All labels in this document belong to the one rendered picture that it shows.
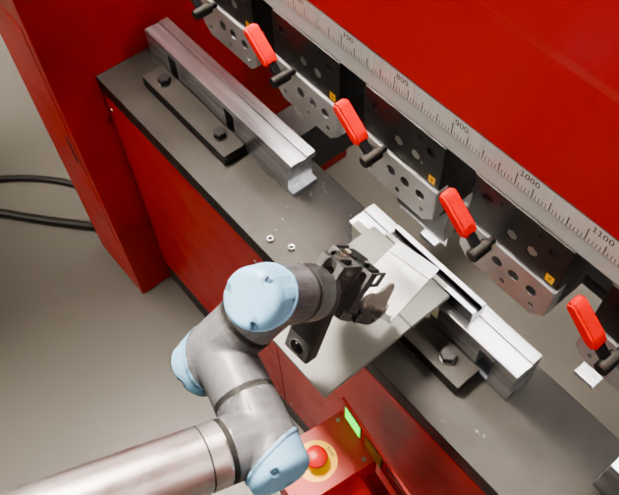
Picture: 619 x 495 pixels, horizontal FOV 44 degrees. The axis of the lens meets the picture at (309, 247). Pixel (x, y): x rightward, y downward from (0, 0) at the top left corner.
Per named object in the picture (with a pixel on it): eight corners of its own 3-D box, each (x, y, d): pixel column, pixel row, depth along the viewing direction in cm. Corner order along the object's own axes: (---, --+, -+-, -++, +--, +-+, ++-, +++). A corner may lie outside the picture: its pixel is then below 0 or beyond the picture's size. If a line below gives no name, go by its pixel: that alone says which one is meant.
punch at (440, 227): (396, 209, 120) (400, 172, 112) (405, 202, 121) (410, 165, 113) (441, 249, 116) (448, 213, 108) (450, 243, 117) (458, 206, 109)
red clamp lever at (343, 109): (333, 105, 100) (368, 168, 102) (356, 89, 102) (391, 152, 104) (327, 107, 102) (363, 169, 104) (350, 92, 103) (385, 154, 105)
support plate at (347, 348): (252, 317, 121) (251, 314, 120) (373, 228, 129) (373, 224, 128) (324, 399, 113) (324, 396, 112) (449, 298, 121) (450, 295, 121)
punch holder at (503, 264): (456, 249, 105) (475, 176, 91) (498, 216, 107) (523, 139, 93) (540, 323, 98) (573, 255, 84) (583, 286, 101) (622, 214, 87)
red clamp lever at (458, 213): (440, 196, 92) (478, 263, 94) (464, 179, 93) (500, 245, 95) (432, 197, 93) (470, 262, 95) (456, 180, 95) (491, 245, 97)
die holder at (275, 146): (152, 62, 169) (143, 28, 161) (175, 49, 171) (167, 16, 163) (293, 197, 148) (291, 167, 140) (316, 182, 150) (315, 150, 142)
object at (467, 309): (384, 244, 130) (385, 234, 127) (397, 234, 131) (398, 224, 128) (470, 323, 121) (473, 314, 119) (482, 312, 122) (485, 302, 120)
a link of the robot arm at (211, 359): (190, 424, 87) (253, 368, 83) (156, 346, 93) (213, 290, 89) (235, 424, 93) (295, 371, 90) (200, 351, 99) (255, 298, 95)
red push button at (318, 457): (300, 458, 130) (299, 451, 127) (319, 446, 131) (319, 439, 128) (312, 477, 128) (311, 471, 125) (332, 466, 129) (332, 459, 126)
